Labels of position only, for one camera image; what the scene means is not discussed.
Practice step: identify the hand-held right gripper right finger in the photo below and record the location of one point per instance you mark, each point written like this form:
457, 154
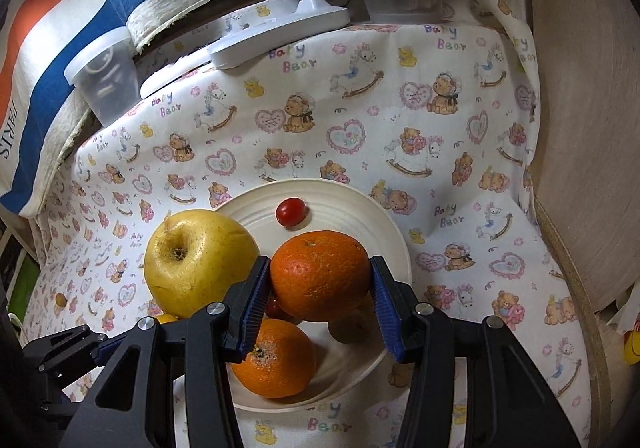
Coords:
385, 308

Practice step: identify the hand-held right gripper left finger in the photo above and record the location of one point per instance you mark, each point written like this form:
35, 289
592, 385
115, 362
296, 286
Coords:
252, 308

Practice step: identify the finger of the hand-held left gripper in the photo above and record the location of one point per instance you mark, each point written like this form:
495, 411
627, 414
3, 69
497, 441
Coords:
65, 340
102, 352

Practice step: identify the small red stemmed fruit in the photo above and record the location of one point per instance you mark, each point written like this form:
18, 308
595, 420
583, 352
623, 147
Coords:
275, 309

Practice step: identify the small tan fruit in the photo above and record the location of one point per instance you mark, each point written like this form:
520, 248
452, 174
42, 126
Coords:
350, 328

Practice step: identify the large mandarin orange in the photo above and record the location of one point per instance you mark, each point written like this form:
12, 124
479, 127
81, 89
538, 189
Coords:
280, 368

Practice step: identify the small mandarin orange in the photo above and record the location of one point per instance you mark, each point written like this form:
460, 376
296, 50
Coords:
320, 278

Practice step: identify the yellow cherry tomato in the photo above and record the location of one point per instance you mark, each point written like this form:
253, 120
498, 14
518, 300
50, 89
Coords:
167, 318

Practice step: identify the yellow apple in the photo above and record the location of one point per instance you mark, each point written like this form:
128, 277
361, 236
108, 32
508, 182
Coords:
195, 253

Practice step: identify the cream round plate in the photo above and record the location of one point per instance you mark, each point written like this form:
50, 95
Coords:
350, 213

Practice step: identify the red cherry tomato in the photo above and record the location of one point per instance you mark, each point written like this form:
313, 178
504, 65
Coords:
291, 211

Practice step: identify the small brown fruit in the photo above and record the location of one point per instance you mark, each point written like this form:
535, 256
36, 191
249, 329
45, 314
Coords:
61, 300

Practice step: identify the green box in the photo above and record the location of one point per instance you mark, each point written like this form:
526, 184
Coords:
22, 288

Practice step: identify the bear print cloth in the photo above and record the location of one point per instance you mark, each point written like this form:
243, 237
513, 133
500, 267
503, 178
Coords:
400, 93

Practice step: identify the white remote control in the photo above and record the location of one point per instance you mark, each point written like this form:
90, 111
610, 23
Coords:
170, 75

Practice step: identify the yellow toy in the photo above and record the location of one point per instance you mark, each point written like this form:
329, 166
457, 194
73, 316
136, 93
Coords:
632, 345

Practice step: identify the clear lidded plastic container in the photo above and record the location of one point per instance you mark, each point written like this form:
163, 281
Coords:
107, 83

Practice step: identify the light wooden board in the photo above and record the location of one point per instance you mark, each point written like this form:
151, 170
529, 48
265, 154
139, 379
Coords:
575, 128

